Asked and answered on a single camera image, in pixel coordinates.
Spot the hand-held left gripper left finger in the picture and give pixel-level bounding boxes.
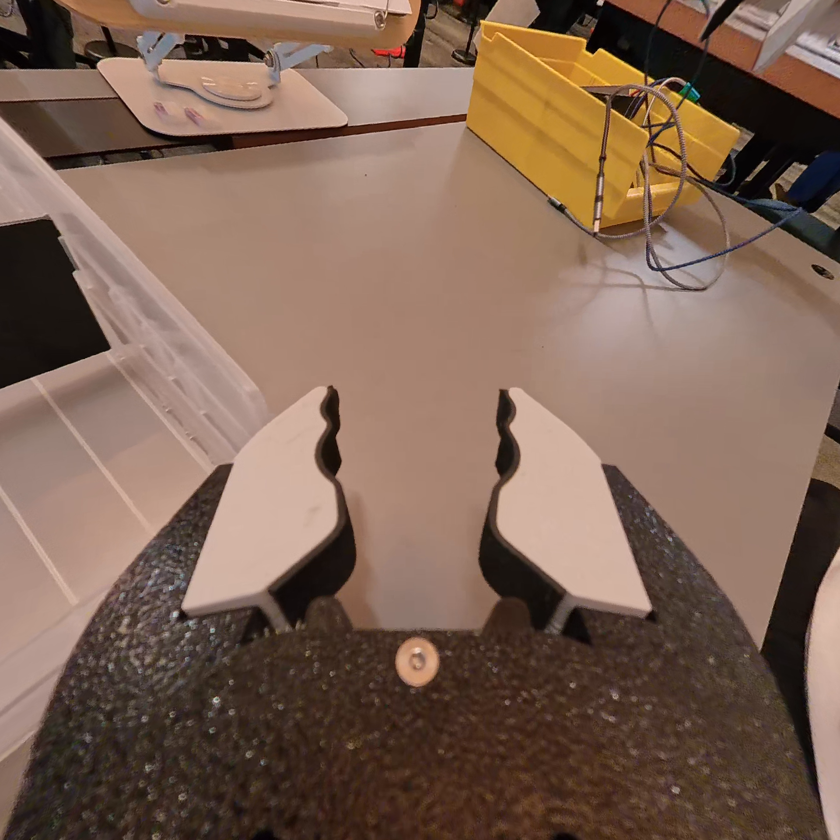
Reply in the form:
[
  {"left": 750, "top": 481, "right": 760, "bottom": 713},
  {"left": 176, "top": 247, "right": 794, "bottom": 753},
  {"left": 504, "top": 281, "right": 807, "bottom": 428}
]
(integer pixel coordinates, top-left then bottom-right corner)
[{"left": 180, "top": 385, "right": 358, "bottom": 633}]

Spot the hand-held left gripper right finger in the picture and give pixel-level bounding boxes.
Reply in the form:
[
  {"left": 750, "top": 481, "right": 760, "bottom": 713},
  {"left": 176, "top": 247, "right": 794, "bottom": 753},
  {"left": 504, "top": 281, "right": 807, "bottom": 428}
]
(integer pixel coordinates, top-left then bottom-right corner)
[{"left": 478, "top": 386, "right": 655, "bottom": 634}]

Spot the clear plastic bin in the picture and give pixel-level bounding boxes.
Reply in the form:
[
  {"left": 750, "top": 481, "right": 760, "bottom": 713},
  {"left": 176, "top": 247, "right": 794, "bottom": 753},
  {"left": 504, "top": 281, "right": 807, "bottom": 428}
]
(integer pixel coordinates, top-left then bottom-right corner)
[{"left": 0, "top": 118, "right": 270, "bottom": 762}]

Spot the grey braided usb cable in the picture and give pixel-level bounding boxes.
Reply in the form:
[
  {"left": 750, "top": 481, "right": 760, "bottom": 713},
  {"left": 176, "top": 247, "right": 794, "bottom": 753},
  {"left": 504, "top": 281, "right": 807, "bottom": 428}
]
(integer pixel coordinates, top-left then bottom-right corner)
[{"left": 548, "top": 77, "right": 731, "bottom": 291}]

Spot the yellow plastic bin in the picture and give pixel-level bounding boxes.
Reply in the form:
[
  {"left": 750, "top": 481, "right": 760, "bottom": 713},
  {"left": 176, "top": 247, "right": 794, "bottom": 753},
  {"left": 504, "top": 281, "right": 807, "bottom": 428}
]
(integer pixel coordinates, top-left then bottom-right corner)
[{"left": 466, "top": 20, "right": 741, "bottom": 231}]

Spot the black office chair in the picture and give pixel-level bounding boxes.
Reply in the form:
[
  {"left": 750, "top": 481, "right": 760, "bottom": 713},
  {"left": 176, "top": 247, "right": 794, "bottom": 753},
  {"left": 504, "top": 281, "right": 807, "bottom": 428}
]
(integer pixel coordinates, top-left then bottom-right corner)
[{"left": 718, "top": 141, "right": 840, "bottom": 247}]

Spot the blue plastic tool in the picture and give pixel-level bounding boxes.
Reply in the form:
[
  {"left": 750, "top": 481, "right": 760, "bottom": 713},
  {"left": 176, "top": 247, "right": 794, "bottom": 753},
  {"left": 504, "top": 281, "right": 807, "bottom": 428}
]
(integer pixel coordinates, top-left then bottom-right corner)
[{"left": 136, "top": 31, "right": 332, "bottom": 109}]

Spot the grey desk with wood edge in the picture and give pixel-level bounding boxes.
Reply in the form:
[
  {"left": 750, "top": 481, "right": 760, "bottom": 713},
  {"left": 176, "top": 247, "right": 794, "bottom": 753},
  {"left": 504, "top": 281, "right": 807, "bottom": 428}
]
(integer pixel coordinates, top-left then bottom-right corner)
[{"left": 604, "top": 0, "right": 840, "bottom": 122}]

